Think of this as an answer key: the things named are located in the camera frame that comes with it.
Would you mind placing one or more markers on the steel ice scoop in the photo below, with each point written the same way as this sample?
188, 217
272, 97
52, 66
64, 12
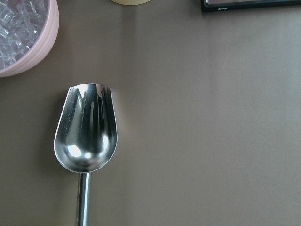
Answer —
86, 137

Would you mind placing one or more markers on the round wooden stand base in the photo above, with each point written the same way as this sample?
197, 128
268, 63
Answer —
130, 2

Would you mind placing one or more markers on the black digital scale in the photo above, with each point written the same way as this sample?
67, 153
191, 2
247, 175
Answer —
226, 5

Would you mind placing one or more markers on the pink bowl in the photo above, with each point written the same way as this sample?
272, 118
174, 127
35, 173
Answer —
41, 47

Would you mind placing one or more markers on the clear ice cubes pile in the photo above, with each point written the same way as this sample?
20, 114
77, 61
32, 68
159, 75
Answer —
21, 22

